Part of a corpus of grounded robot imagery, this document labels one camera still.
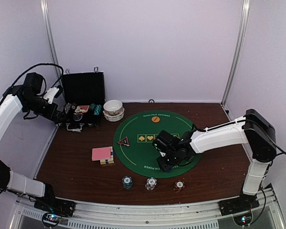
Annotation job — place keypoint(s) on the blue white poker chip stack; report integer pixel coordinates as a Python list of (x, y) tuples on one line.
[(151, 183)]

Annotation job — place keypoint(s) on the teal poker chip stack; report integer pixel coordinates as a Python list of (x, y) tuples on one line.
[(127, 182)]

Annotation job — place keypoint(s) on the gold striped card box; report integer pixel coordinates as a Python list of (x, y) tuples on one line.
[(109, 160)]

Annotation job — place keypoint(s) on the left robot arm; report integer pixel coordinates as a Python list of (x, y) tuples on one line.
[(11, 181)]

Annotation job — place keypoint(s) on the black poker chip case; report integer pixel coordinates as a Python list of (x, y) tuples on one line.
[(83, 89)]

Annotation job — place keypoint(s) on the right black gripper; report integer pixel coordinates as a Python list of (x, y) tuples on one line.
[(164, 165)]

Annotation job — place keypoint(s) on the card deck in case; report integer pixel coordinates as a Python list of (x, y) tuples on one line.
[(82, 109)]

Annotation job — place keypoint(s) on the red playing card deck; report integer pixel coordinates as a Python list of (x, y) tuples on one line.
[(101, 153)]

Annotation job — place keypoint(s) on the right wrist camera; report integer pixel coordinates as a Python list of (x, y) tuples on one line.
[(165, 142)]

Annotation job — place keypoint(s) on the clear round dealer button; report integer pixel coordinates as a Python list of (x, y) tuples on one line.
[(77, 116)]

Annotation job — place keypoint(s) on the right aluminium frame post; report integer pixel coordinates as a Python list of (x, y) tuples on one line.
[(238, 48)]

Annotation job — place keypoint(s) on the teal chip row in case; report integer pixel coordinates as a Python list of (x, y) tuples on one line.
[(97, 110)]

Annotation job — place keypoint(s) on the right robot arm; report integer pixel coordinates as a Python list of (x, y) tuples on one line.
[(250, 129)]

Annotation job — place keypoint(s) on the left aluminium frame post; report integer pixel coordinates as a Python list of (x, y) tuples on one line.
[(47, 23)]

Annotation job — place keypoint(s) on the red triangular all-in button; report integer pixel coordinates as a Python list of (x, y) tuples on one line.
[(124, 142)]

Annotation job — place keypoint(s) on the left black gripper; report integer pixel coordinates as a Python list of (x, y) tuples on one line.
[(56, 118)]

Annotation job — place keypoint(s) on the aluminium frame post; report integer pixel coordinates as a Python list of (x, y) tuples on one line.
[(47, 23), (238, 48)]

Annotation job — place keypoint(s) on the orange round blind button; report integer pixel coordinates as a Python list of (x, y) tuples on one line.
[(155, 119)]

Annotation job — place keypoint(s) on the brown poker chip stack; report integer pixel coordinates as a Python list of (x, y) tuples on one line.
[(179, 186)]

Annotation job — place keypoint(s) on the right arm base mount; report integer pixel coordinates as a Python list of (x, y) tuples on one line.
[(236, 205)]

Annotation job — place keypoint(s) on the white ceramic bowl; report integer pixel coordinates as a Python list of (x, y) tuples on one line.
[(113, 107)]

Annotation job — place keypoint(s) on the blue cream chip row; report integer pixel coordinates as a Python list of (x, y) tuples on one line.
[(66, 109)]

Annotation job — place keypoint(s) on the white scalloped ceramic dish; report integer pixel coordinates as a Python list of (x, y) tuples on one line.
[(114, 118)]

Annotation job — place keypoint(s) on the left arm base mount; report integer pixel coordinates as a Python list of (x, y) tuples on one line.
[(64, 208)]

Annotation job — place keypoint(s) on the green round poker mat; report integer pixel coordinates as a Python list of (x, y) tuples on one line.
[(140, 157)]

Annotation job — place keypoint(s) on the front aluminium rail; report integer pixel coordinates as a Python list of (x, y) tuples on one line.
[(200, 215)]

